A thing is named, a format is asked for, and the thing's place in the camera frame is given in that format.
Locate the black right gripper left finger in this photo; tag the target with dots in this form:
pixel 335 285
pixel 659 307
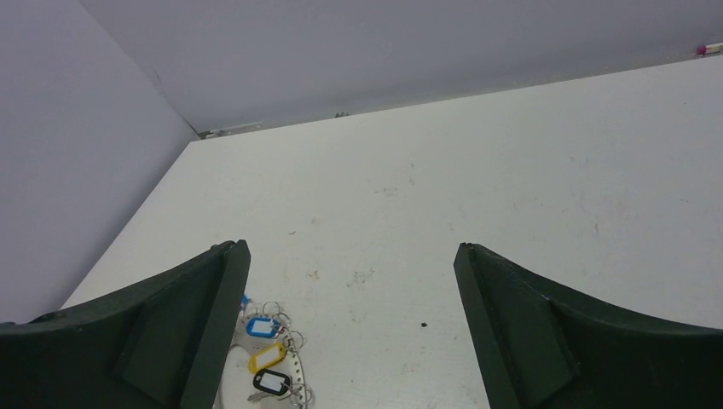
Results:
pixel 159 343

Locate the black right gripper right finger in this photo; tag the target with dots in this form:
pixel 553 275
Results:
pixel 541 344

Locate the large steel carabiner keyring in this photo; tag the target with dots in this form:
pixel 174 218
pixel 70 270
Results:
pixel 236 381

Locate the yellow key tag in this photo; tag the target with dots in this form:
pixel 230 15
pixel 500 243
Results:
pixel 267 357

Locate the key with black tag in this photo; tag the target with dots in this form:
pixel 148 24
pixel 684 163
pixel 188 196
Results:
pixel 269 383

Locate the aluminium back rail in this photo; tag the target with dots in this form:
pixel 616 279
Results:
pixel 235 130

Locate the pen on back rail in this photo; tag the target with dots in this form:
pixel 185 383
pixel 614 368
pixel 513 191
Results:
pixel 710 49

